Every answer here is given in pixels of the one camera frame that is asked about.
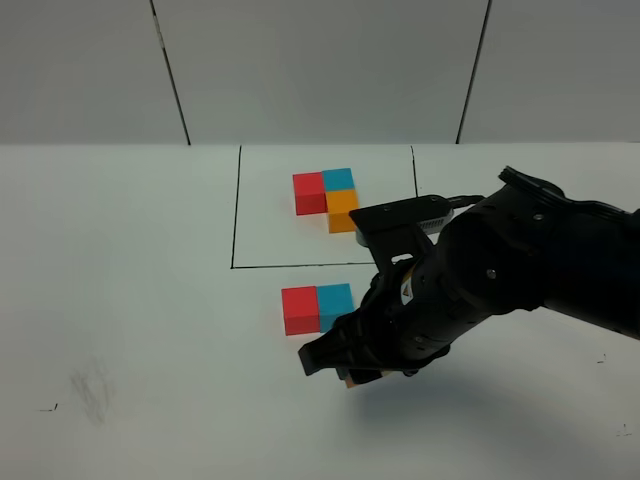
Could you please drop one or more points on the orange template cube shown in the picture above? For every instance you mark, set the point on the orange template cube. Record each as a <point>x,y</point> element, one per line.
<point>339,204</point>

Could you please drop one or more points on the red template cube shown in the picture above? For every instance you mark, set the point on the red template cube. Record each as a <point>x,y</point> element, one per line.
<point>309,193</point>

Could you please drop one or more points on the blue template cube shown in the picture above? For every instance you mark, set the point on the blue template cube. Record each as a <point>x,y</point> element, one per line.
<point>338,179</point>

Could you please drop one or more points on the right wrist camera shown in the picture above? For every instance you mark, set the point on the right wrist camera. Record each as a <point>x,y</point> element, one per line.
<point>400,228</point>

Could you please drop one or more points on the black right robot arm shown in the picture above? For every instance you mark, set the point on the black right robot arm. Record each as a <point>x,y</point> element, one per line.
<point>578,258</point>

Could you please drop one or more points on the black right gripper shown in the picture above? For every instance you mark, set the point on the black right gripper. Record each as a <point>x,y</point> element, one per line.
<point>411,314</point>

